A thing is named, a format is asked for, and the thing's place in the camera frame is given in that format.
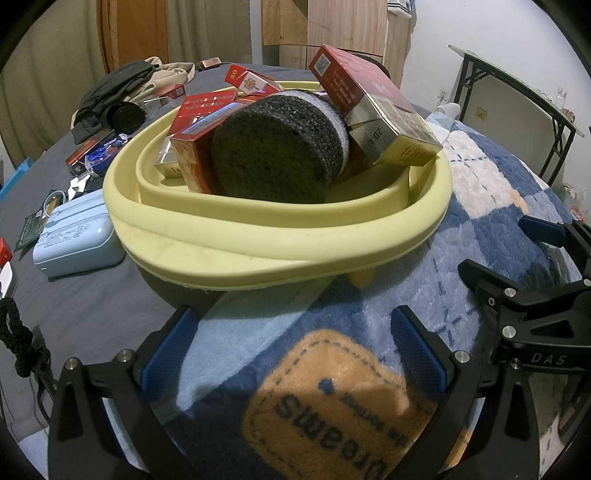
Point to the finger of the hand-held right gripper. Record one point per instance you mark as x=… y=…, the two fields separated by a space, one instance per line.
x=498 y=288
x=542 y=230

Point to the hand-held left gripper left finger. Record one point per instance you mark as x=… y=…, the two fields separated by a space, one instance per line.
x=164 y=355

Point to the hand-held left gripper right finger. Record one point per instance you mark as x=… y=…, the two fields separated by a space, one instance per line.
x=422 y=355

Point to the yellow collapsible basin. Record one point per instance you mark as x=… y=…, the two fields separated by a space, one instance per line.
x=277 y=244

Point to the long red carton gold panel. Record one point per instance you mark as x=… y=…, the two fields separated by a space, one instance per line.
x=194 y=157

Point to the red silver carton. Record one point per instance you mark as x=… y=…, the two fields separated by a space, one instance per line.
x=369 y=92

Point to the red white pack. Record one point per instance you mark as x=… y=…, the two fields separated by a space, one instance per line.
x=251 y=81

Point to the blue white plaid blanket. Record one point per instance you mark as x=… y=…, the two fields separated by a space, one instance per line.
x=369 y=323

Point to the grey bed sheet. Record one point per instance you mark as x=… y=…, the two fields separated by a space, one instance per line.
x=92 y=300

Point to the glass jar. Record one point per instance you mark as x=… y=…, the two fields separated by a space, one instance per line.
x=562 y=99

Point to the black folding table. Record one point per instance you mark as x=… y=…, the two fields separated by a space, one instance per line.
x=517 y=87

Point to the light blue case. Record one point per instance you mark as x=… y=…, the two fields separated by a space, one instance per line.
x=78 y=235

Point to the crumpled white cloth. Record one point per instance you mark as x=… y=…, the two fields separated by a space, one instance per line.
x=443 y=117

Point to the green packet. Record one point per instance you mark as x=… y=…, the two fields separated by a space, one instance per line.
x=30 y=230

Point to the blue foil packet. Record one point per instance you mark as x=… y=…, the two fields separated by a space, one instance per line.
x=108 y=154

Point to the light blue box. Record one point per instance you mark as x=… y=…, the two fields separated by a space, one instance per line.
x=14 y=177

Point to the black round lens cap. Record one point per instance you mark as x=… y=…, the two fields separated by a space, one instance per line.
x=125 y=117

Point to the white hanging bag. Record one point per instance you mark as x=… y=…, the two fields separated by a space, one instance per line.
x=400 y=7

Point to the dark grey clothes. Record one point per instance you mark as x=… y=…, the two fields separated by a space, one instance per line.
x=111 y=87

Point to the beige clothes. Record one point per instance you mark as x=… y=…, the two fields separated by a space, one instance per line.
x=161 y=76

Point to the wooden wardrobe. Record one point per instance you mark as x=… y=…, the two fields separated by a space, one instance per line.
x=332 y=27

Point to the small copper box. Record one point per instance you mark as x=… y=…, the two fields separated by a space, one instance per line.
x=210 y=62

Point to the beige curtain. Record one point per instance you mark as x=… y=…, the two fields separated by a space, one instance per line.
x=46 y=69

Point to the orange wooden door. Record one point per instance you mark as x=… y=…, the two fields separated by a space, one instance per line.
x=134 y=32

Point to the wall outlet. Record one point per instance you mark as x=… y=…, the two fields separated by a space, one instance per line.
x=443 y=97

